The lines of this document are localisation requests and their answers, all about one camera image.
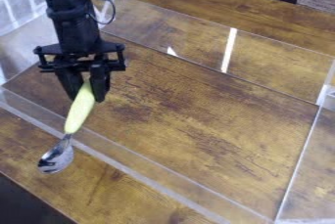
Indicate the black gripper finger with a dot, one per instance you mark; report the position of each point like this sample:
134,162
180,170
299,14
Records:
71,81
99,82

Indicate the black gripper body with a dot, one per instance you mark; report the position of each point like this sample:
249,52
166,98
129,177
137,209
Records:
109,52

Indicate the green handled metal spoon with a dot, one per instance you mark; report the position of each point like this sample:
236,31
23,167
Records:
59,157

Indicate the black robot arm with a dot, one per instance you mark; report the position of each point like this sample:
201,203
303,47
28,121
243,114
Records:
80,50

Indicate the clear acrylic corner bracket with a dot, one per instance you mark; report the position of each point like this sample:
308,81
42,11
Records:
105,11

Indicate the clear acrylic enclosure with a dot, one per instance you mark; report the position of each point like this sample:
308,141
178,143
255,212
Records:
214,133

